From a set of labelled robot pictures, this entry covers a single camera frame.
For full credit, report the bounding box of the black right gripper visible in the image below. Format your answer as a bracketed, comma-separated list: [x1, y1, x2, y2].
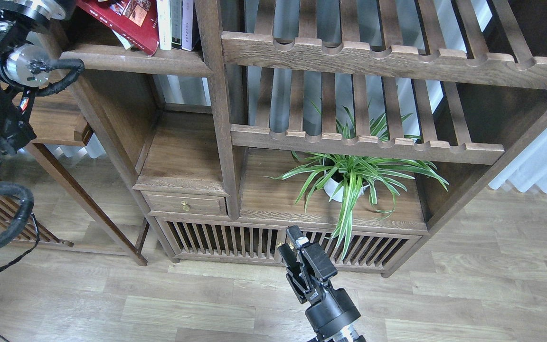
[277, 225, 361, 338]

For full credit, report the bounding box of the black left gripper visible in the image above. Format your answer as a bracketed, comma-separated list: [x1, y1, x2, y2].
[13, 0, 77, 21]

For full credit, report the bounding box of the yellow green book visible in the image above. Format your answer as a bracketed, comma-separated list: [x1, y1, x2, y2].
[112, 29, 140, 50]

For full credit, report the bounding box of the red paperback book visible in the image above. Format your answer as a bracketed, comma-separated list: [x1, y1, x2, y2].
[77, 0, 159, 56]

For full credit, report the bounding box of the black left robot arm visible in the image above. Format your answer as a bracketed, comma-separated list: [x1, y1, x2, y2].
[0, 0, 84, 247]

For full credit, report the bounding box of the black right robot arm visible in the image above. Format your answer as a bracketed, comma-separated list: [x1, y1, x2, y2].
[278, 225, 365, 342]

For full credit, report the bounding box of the white plant pot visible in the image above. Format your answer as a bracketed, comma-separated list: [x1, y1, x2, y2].
[323, 171, 352, 203]

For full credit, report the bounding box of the green spider plant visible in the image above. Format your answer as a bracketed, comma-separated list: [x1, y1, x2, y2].
[276, 152, 449, 257]

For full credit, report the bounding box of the white upright book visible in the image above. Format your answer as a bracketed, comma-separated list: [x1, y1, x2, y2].
[156, 0, 172, 50]

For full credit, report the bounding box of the dark grey upright book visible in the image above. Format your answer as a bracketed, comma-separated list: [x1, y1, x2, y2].
[170, 0, 182, 48]

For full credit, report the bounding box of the lilac upright book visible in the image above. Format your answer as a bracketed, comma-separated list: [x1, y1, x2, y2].
[181, 0, 200, 51]

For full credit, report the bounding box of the wooden bookshelf unit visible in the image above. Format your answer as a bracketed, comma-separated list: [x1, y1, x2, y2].
[38, 0, 547, 276]

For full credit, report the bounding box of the wooden side table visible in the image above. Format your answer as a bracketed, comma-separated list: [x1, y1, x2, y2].
[0, 47, 150, 266]

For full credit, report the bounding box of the black floor cable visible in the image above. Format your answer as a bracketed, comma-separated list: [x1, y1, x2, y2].
[0, 214, 40, 342]

